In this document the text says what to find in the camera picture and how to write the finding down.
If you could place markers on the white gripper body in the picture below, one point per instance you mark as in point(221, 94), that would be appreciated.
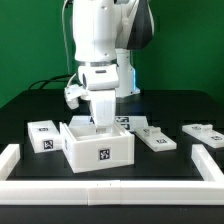
point(100, 84)

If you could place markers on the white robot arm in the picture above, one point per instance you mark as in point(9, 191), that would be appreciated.
point(100, 28)

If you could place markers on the white cabinet door panel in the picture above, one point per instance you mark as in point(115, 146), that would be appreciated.
point(155, 139)

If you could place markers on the white fence bar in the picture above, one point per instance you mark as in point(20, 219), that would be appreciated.
point(205, 164)
point(111, 193)
point(8, 160)

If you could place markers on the white cabinet body box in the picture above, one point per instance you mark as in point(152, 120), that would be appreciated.
point(86, 150)

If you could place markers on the white front fence bar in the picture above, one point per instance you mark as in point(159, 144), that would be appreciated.
point(111, 193)

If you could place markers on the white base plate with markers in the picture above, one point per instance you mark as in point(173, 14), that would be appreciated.
point(130, 123)

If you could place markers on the white right fence bar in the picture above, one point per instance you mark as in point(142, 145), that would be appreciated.
point(205, 164)

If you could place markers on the white left fence bar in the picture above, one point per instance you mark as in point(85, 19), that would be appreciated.
point(8, 160)

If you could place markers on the small white cabinet top box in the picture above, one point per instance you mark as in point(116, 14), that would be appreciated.
point(44, 136)

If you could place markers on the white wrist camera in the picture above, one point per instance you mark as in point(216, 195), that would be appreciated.
point(72, 93)

